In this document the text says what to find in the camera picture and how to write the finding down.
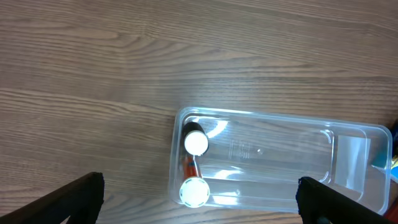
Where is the blue Vicks VapoDrops packet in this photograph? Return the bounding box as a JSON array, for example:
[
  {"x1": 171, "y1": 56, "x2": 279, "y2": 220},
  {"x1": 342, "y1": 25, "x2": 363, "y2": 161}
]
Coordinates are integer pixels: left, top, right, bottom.
[{"x1": 372, "y1": 120, "x2": 397, "y2": 183}]

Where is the dark bottle white cap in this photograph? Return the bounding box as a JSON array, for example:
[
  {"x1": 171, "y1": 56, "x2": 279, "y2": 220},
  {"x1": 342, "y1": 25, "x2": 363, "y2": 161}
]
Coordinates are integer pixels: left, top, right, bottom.
[{"x1": 182, "y1": 121, "x2": 209, "y2": 156}]

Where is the clear plastic container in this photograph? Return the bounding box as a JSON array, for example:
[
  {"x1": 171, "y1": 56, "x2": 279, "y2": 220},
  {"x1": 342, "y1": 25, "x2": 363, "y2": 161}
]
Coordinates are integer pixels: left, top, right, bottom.
[{"x1": 169, "y1": 107, "x2": 392, "y2": 214}]

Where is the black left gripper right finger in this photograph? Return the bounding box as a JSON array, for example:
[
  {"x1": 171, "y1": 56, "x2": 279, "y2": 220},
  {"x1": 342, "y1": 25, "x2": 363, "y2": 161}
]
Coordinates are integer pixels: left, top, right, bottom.
[{"x1": 295, "y1": 177, "x2": 394, "y2": 224}]

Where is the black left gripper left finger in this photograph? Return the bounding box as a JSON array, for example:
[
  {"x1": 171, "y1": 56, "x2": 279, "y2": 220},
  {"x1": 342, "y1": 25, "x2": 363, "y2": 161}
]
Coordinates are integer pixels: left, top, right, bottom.
[{"x1": 1, "y1": 172, "x2": 104, "y2": 223}]

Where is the red sachet packet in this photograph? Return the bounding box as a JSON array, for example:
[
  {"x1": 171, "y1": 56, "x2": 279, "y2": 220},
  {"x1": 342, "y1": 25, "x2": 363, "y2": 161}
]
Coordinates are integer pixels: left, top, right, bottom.
[{"x1": 384, "y1": 204, "x2": 398, "y2": 223}]

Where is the orange tube white cap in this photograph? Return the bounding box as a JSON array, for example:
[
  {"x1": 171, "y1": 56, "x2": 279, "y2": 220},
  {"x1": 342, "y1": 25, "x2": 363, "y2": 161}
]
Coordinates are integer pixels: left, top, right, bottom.
[{"x1": 179, "y1": 155, "x2": 210, "y2": 208}]

